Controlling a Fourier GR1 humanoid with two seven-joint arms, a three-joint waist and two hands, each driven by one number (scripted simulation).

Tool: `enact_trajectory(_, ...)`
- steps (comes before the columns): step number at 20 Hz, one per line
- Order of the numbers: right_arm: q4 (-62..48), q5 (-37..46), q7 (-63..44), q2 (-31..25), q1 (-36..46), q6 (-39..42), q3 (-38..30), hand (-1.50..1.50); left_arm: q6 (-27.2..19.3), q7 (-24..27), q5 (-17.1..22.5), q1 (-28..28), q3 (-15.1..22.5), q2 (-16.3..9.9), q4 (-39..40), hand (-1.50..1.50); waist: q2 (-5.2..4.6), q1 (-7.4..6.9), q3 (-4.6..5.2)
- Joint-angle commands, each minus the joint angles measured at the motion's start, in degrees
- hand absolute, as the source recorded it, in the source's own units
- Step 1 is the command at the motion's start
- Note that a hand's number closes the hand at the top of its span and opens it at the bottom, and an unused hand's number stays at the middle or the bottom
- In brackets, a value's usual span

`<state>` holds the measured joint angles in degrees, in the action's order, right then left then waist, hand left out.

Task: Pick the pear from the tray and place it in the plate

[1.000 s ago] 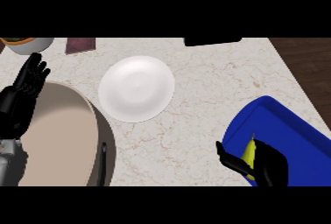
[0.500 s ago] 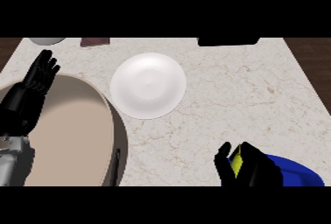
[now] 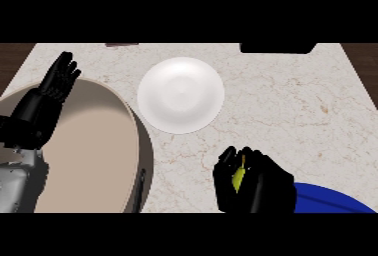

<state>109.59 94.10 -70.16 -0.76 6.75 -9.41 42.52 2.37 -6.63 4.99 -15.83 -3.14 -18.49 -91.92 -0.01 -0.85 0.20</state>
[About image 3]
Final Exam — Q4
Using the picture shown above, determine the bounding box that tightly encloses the beige oval tray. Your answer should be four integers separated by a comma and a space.
0, 77, 154, 214

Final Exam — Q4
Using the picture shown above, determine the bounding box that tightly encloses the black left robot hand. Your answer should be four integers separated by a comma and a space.
0, 51, 82, 151

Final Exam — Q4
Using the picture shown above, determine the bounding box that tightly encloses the blue round tray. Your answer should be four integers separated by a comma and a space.
292, 181, 378, 214

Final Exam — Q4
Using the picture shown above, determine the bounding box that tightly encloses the white round plate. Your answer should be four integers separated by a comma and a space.
135, 56, 225, 135

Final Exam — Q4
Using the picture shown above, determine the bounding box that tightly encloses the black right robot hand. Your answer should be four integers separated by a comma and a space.
211, 145, 298, 214

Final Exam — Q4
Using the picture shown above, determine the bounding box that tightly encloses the yellow-green pear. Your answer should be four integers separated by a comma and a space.
230, 154, 247, 194

